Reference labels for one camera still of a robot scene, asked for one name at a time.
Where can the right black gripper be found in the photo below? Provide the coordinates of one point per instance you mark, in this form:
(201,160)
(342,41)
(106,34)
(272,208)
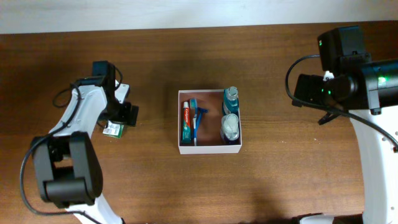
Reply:
(307,86)

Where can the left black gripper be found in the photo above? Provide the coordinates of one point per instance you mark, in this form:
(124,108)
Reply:
(124,116)

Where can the green white soap packet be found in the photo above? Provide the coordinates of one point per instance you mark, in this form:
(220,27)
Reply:
(113,130)

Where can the small toothpaste tube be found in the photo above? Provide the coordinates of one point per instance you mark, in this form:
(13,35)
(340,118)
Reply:
(186,127)

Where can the blue white toothbrush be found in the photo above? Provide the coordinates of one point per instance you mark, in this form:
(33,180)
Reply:
(194,107)

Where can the blue disposable razor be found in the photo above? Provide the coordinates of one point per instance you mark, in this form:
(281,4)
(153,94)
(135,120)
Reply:
(198,116)

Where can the blue mouthwash bottle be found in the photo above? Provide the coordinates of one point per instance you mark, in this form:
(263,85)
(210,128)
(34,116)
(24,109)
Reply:
(230,101)

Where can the clear pump soap bottle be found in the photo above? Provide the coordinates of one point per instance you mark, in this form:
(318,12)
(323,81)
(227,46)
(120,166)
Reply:
(230,129)

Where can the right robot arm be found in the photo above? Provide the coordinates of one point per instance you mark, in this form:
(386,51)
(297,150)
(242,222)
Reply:
(365,91)

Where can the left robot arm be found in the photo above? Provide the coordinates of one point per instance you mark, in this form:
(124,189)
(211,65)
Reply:
(67,169)

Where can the white square cardboard box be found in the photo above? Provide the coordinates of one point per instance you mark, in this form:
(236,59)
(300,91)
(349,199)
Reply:
(209,140)

